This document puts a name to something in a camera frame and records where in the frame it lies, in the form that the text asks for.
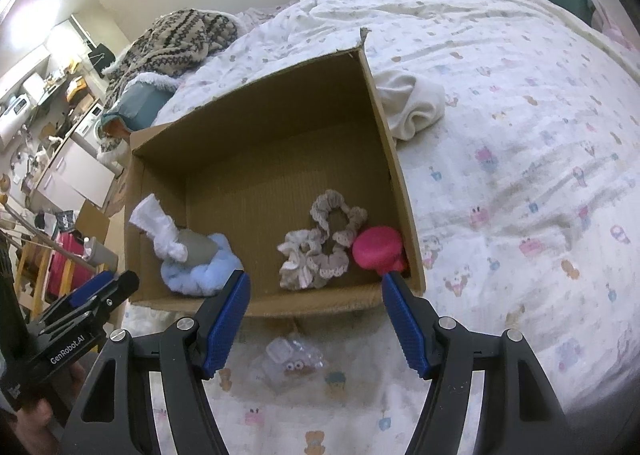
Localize yellow wooden stool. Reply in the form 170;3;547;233
15;240;56;308

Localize pink cloth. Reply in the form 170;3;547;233
575;0;640;53

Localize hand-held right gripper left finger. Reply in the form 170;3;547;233
60;269;252;455

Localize dark hanging garment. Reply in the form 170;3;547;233
87;42;118;78

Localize printed white bed quilt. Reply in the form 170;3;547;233
117;0;640;455

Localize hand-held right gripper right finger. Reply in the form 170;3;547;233
381;271;583;455

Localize light blue fluffy scrunchie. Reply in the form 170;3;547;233
161;232;246;298

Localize pink rubber object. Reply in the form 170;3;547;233
351;226;408;278

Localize person's left hand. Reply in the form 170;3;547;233
10;362;88;455

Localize grey bin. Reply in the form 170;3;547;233
85;237;121;276

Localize wooden stick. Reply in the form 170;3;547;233
0;227;96;270

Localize red bag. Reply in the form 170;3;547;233
47;230;88;296

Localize white sock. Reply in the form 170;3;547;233
129;194;187;263

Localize teal cushion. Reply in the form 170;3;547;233
100;82;173;136

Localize white crumpled cloth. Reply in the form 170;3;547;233
374;69;446;141

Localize grey-brown scrunchie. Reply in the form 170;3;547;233
310;189;368;248

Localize grey sock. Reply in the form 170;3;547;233
177;229;221;268

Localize beige and white scrunchie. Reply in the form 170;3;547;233
277;229;351;292

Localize clear plastic bag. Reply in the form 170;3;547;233
250;335;328;378

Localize white washing machine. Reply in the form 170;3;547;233
70;102;108;156

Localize white kitchen cabinet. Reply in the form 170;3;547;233
30;140;118;211

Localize small cardboard floor box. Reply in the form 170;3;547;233
75;200;126;246

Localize patterned knit blanket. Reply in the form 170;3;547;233
97;8;240;168

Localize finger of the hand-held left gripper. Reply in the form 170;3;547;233
37;271;141;336
60;271;116;310

